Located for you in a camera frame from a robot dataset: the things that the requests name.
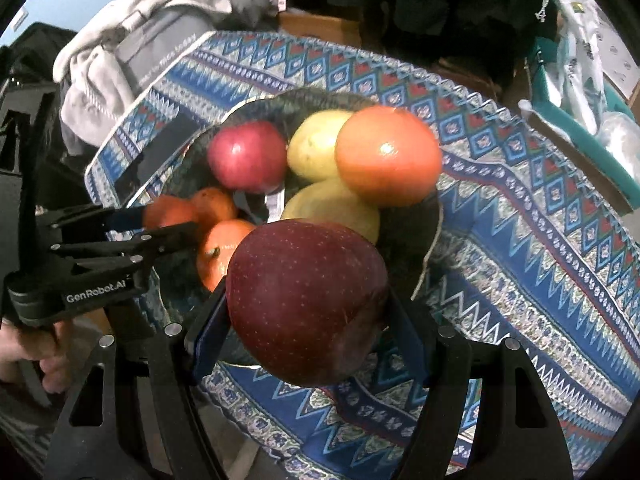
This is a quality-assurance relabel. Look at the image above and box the large orange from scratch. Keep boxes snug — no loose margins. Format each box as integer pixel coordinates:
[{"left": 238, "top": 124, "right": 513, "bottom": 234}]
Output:
[{"left": 334, "top": 105, "right": 443, "bottom": 208}]

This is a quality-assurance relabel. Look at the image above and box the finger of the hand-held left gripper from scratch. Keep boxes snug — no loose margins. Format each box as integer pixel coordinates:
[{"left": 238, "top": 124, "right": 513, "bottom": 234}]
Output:
[
  {"left": 50, "top": 222, "right": 201, "bottom": 271},
  {"left": 37, "top": 202, "right": 156, "bottom": 231}
]

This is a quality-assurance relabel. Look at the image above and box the blue patterned tablecloth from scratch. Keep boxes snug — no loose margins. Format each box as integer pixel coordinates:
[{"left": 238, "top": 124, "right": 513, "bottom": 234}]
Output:
[{"left": 82, "top": 30, "right": 640, "bottom": 480}]

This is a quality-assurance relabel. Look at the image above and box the grey printed bag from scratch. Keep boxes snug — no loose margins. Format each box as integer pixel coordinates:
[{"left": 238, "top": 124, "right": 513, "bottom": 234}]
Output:
[{"left": 115, "top": 7, "right": 216, "bottom": 103}]

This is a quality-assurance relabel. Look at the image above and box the grey crumpled garment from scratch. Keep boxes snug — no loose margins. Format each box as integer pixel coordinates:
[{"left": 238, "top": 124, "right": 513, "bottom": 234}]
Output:
[{"left": 200, "top": 0, "right": 286, "bottom": 31}]

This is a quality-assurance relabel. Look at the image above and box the teal plastic bin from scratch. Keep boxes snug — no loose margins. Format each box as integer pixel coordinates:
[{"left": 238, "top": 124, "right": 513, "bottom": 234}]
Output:
[{"left": 525, "top": 35, "right": 640, "bottom": 196}]

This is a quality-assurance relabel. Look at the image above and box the dark red apple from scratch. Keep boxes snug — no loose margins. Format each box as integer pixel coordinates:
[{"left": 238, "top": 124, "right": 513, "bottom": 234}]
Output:
[{"left": 226, "top": 217, "right": 391, "bottom": 386}]

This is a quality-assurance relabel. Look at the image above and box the person's left hand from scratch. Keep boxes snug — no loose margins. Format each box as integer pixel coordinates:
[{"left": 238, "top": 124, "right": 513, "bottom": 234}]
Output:
[{"left": 0, "top": 317, "right": 73, "bottom": 396}]

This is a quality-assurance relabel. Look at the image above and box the black case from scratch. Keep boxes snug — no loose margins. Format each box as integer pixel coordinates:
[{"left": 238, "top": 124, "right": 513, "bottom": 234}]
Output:
[{"left": 0, "top": 22, "right": 78, "bottom": 176}]

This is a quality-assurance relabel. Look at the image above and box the yellow pear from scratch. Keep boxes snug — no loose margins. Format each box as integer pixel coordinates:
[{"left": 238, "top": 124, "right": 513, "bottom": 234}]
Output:
[
  {"left": 286, "top": 110, "right": 353, "bottom": 183},
  {"left": 280, "top": 177, "right": 382, "bottom": 246}
]

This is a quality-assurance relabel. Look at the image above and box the white fleece garment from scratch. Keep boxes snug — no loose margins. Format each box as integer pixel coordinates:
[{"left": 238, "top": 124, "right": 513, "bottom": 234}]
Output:
[{"left": 52, "top": 0, "right": 211, "bottom": 143}]

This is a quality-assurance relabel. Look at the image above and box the clear plastic bag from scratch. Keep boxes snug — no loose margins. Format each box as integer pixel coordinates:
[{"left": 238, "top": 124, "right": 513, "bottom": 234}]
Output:
[{"left": 597, "top": 110, "right": 640, "bottom": 156}]

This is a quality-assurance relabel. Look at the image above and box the black rectangular phone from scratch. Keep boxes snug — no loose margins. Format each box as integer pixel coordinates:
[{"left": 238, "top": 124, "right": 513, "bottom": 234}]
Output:
[{"left": 117, "top": 112, "right": 201, "bottom": 191}]

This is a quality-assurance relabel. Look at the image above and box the white printed plastic bag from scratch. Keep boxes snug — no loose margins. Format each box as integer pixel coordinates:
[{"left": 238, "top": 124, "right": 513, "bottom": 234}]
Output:
[{"left": 540, "top": 0, "right": 640, "bottom": 131}]

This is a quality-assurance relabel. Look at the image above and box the black coat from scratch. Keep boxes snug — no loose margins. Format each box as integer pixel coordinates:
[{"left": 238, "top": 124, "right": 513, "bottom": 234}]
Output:
[{"left": 320, "top": 0, "right": 558, "bottom": 96}]

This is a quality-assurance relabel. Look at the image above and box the small tangerine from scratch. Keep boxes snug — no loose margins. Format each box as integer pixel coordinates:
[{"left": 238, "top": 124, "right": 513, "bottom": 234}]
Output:
[
  {"left": 142, "top": 195, "right": 201, "bottom": 231},
  {"left": 190, "top": 187, "right": 238, "bottom": 231}
]

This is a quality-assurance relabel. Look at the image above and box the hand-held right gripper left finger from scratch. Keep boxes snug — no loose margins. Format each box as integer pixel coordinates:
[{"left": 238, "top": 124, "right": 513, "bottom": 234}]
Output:
[{"left": 42, "top": 287, "right": 236, "bottom": 480}]

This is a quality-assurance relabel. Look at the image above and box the bright red apple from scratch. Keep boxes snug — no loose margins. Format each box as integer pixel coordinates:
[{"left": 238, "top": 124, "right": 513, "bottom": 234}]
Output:
[{"left": 207, "top": 121, "right": 288, "bottom": 195}]

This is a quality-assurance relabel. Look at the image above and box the medium orange with stem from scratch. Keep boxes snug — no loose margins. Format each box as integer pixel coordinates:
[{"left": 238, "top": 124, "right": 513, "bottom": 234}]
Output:
[{"left": 196, "top": 219, "right": 257, "bottom": 293}]

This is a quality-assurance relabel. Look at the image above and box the dark glass bowl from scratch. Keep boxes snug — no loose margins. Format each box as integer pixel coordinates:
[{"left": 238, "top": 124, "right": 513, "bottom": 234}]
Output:
[{"left": 150, "top": 87, "right": 446, "bottom": 368}]

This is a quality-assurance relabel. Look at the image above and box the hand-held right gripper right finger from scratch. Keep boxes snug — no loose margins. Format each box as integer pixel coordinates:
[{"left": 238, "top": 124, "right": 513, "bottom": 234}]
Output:
[{"left": 385, "top": 292, "right": 576, "bottom": 480}]

